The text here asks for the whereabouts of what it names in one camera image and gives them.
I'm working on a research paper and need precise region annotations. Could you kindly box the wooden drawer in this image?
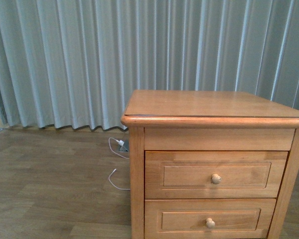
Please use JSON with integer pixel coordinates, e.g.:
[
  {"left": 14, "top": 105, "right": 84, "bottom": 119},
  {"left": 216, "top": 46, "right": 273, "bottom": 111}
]
[
  {"left": 145, "top": 199, "right": 276, "bottom": 239},
  {"left": 145, "top": 151, "right": 288, "bottom": 199}
]

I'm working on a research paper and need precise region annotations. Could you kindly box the open metal floor socket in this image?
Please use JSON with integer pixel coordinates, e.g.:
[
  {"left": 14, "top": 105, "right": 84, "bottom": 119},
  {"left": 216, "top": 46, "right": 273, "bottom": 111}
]
[{"left": 118, "top": 140, "right": 129, "bottom": 152}]

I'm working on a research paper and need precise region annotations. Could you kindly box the wooden nightstand cabinet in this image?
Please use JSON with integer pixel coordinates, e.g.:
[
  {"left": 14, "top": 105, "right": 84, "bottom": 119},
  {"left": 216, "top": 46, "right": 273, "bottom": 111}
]
[{"left": 121, "top": 90, "right": 299, "bottom": 239}]

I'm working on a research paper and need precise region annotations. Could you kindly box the grey pleated curtain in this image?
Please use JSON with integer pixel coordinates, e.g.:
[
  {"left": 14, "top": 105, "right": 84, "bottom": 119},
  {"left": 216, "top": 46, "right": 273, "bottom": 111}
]
[{"left": 0, "top": 0, "right": 299, "bottom": 129}]

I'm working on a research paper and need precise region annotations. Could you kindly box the white floor cable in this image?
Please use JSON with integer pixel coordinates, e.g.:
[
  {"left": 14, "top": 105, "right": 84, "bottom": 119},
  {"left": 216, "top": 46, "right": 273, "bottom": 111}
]
[{"left": 108, "top": 137, "right": 131, "bottom": 191}]

